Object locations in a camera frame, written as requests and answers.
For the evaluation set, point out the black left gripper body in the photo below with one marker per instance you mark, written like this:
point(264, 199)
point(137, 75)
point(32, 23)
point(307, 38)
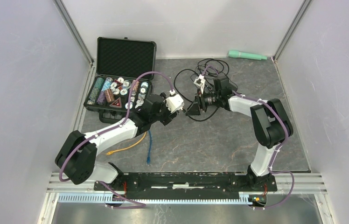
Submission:
point(165, 115)

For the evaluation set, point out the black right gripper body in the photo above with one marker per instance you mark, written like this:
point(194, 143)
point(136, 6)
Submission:
point(204, 101)

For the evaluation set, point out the white network switch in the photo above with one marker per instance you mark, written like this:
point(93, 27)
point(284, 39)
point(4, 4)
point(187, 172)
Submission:
point(176, 105)

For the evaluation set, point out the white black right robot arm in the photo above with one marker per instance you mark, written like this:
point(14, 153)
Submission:
point(271, 123)

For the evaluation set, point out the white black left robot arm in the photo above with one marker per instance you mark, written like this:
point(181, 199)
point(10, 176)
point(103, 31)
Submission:
point(77, 157)

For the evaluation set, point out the black router box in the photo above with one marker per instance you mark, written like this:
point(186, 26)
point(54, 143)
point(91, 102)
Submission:
point(223, 84)

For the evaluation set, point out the mint green flashlight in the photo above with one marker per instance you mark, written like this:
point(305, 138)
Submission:
point(244, 55)

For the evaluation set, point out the black poker chip case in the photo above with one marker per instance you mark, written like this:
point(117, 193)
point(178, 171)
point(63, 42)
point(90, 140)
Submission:
point(119, 63)

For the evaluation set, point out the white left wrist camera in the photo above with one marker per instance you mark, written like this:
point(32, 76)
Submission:
point(173, 96)

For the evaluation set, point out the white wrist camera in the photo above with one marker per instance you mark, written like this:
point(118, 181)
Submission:
point(199, 83)
point(173, 96)

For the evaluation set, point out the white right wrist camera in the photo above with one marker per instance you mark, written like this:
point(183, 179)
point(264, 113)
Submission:
point(199, 83)

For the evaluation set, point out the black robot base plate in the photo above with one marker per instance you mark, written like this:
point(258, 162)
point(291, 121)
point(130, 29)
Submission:
point(215, 185)

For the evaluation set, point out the aluminium frame rail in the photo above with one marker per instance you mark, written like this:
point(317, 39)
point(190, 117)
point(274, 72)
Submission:
point(304, 183)

